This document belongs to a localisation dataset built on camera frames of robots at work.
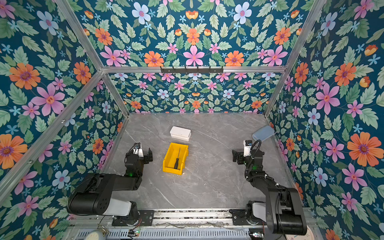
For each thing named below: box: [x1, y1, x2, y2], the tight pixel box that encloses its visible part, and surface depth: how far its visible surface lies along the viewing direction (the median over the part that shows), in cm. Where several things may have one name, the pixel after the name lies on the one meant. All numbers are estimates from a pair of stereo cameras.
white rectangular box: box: [169, 126, 192, 142], surface depth 106 cm
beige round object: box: [83, 229, 107, 240], surface depth 67 cm
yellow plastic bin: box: [162, 142, 190, 175], surface depth 94 cm
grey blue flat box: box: [252, 125, 276, 142], surface depth 107 cm
